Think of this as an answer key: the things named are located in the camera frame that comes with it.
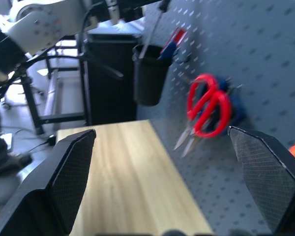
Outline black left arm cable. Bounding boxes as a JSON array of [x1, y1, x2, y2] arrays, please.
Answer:
[[0, 4, 125, 105]]

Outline red handled scissors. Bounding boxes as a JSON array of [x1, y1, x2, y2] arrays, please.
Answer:
[[173, 73, 234, 159]]

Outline orange black screwdriver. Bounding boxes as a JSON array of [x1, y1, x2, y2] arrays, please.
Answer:
[[138, 0, 172, 59]]

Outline black plastic cup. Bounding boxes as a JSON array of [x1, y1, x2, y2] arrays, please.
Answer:
[[132, 44, 174, 107]]

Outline blue handled scissors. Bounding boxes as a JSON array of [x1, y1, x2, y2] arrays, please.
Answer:
[[214, 75, 248, 125]]

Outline black cabinet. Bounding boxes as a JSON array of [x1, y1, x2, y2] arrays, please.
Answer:
[[84, 31, 145, 126]]

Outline grey perforated pegboard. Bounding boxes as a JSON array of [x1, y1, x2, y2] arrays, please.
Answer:
[[137, 0, 295, 236]]

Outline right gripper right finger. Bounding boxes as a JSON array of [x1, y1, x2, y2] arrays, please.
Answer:
[[227, 125, 295, 236]]

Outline black metal stand frame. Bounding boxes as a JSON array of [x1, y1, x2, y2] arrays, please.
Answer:
[[19, 68, 89, 135]]

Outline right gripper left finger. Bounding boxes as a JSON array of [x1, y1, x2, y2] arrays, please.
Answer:
[[0, 128, 97, 236]]

